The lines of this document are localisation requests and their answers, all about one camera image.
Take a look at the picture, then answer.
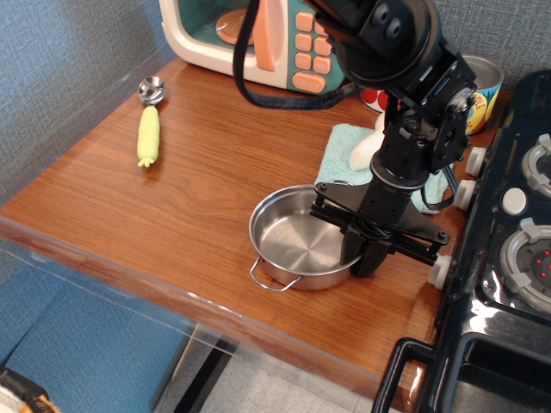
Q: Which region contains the white stove knob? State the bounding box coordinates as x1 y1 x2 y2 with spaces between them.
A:
454 180 476 212
428 255 452 290
465 147 486 177

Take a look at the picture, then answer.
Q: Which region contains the white stove knob upper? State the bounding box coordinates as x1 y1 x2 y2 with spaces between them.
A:
465 147 486 177

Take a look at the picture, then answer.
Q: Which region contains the orange plate in microwave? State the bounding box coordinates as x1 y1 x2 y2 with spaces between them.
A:
215 9 246 45

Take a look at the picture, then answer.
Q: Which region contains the pineapple slices can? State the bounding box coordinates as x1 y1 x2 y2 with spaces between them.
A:
463 55 505 136

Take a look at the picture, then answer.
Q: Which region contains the spoon with green handle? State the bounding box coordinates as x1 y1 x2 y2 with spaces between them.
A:
137 76 165 168

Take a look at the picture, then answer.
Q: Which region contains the black toy stove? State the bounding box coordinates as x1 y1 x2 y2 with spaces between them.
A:
373 70 550 412

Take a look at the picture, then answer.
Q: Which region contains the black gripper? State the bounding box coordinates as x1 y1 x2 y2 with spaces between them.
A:
311 176 450 278

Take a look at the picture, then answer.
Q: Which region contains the stainless steel pot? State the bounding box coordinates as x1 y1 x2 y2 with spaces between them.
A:
249 184 362 293

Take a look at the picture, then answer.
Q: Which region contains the tomato sauce can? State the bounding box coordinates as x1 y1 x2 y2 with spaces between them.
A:
361 89 388 113

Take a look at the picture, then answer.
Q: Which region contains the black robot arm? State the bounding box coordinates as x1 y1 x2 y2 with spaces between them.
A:
311 1 476 278

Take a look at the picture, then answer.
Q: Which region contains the white stove knob middle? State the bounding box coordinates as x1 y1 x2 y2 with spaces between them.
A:
454 180 476 212

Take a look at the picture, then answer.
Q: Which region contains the plush mushroom toy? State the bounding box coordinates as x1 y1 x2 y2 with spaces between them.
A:
349 114 385 171

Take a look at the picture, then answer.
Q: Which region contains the white stove knob lower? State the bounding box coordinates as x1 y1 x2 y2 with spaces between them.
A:
428 255 452 290

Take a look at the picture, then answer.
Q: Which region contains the toy microwave oven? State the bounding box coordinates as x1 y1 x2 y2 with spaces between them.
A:
159 0 344 95

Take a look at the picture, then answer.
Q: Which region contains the light blue towel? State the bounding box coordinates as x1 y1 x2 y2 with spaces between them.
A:
315 124 448 215

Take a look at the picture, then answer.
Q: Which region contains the orange black object corner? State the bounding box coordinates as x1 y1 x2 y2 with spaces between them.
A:
1 367 60 413

